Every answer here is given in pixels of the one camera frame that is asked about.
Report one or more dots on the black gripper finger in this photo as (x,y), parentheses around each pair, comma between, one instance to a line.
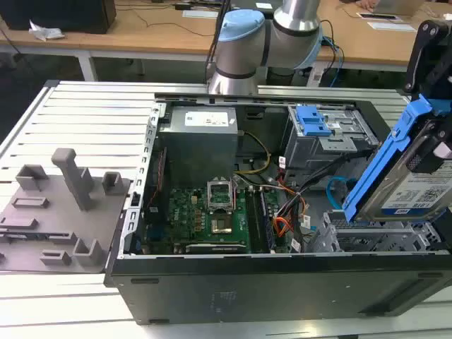
(420,56)
(429,162)

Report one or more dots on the hard disk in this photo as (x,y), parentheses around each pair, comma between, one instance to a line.
(385,176)

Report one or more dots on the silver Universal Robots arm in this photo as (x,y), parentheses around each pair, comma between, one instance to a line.
(240,53)

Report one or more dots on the grey metal disk bay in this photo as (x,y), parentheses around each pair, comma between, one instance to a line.
(374,238)

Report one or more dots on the black RAM slot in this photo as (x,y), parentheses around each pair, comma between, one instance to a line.
(253,222)

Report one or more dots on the long white paper sheet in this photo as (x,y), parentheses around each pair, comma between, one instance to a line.
(392,27)

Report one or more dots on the wooden desk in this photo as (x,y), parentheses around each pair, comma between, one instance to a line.
(370,46)
(141,39)

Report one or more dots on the grey laptop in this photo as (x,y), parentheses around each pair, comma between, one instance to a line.
(399,7)

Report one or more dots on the dark tablet on desk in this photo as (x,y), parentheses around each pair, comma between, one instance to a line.
(369,16)

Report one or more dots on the grey metal drive cage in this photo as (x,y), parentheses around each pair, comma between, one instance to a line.
(307,152)

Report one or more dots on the blue plastic cage latch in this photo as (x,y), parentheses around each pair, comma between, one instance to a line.
(310,121)

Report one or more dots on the small white paper sheet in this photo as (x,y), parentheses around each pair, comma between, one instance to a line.
(263,6)

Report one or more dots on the RAM stick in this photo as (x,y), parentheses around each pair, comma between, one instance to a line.
(267,222)

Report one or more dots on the CPU socket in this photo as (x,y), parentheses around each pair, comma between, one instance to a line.
(221,226)

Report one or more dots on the black PC case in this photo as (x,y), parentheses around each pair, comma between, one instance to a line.
(247,293)

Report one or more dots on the black graphics card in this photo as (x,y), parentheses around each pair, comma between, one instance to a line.
(215,248)

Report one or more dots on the grey power supply unit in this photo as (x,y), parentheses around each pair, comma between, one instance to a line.
(197,148)

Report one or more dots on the black power adapter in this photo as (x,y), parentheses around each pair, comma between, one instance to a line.
(183,6)

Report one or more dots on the green motherboard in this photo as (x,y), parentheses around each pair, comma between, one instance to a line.
(190,215)

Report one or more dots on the black box on desk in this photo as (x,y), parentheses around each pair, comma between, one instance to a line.
(53,14)

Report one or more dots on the crumpled white paper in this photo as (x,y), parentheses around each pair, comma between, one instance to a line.
(46,32)

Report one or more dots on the grey parts rack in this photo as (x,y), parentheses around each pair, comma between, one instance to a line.
(53,226)

